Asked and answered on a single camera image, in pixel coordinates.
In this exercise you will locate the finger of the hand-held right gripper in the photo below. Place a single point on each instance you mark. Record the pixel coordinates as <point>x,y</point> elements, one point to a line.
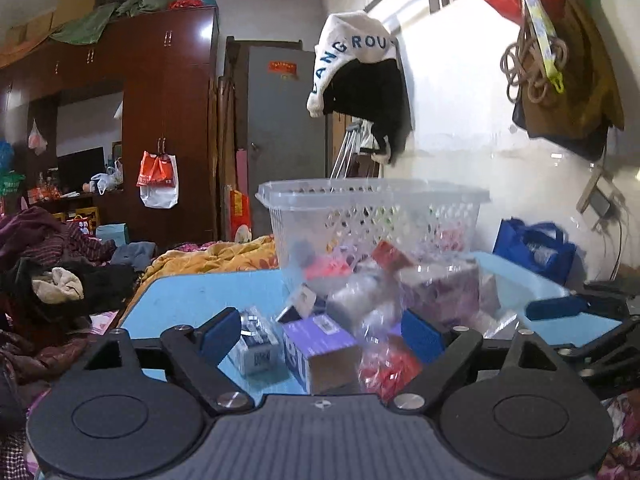
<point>600,342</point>
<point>555,307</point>

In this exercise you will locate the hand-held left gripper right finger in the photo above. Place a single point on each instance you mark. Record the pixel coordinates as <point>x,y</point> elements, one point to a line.
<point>420,337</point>

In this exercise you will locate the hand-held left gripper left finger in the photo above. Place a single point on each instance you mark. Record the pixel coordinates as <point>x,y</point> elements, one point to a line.
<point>220,335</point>

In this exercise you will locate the small silver packet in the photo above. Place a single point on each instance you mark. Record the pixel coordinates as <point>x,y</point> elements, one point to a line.
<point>255,355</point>

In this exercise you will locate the red snack packet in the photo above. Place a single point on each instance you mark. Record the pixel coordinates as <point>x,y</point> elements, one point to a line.
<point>387,375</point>

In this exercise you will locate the purple cardboard box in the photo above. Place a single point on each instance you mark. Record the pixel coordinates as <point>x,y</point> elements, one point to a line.
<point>325,350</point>

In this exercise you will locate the clear plastic basket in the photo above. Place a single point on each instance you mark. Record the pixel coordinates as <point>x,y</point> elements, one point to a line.
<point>350,210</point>

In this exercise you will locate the purple tissue pack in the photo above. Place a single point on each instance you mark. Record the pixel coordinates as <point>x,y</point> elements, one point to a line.
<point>440,290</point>

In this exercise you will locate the grey wrapped pack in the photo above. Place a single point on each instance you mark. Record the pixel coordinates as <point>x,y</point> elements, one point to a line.
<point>360,300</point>

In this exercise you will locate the blue tote bag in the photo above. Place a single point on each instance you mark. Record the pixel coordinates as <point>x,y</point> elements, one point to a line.
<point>515,245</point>

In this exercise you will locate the orange yellow blanket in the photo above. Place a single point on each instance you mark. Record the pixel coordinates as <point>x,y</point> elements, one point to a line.
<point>210,260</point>

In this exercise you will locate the red box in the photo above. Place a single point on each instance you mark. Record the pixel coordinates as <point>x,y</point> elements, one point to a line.
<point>392,256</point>

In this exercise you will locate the small black white box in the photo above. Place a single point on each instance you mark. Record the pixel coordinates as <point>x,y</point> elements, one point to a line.
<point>300,302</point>

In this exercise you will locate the pink packet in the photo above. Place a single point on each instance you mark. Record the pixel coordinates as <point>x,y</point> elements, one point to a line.
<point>327,266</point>

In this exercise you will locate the grey cloth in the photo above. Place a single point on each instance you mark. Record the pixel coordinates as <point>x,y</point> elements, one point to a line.
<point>132,252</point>

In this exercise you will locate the red gold bag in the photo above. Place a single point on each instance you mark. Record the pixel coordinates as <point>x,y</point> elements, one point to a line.
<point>240,210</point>

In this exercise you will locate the teal box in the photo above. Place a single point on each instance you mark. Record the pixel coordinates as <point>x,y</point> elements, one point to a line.
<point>112,234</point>

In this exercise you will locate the red white shopping bag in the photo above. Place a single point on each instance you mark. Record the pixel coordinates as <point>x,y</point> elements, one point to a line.
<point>157,190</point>

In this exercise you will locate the beige cloth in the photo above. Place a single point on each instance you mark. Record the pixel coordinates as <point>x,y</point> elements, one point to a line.
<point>57,285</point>

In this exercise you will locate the white plastic bag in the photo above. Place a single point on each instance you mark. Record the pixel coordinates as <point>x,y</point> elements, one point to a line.
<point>105,180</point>

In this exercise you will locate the metal crutches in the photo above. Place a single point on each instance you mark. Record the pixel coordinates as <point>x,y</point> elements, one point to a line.
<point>342,155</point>

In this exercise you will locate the wooden boards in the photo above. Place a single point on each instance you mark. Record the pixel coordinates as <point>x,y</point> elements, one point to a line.
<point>226,135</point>

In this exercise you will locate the pile of dark clothes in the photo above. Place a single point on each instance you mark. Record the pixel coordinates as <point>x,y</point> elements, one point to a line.
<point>40,245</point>

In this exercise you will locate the black television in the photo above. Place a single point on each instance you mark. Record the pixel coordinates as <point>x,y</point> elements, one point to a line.
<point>80,170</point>

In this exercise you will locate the grey door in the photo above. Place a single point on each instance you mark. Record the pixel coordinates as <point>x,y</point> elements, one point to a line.
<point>280,125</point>

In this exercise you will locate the brown hanging bag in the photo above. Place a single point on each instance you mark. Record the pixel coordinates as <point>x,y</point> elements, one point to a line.
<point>585,85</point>

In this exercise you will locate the dark brown wooden wardrobe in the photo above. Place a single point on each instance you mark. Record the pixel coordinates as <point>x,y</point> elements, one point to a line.
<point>150,85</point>

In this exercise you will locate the pink plastic bag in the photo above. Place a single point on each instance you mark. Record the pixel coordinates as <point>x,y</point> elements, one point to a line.
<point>36,140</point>

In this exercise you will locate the blue green bags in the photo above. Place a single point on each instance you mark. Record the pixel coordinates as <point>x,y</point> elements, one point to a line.
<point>9,170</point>

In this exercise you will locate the red door sticker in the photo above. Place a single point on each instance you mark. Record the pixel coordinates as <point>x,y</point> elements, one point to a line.
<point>284,68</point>

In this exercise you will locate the white and black jacket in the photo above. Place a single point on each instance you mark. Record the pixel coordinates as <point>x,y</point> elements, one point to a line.
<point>350,40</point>

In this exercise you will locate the red and blue bag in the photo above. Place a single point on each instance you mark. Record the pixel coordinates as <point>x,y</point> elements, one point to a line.
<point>195,1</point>

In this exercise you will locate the green cloth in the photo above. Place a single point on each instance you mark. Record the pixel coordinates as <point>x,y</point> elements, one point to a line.
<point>100,20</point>

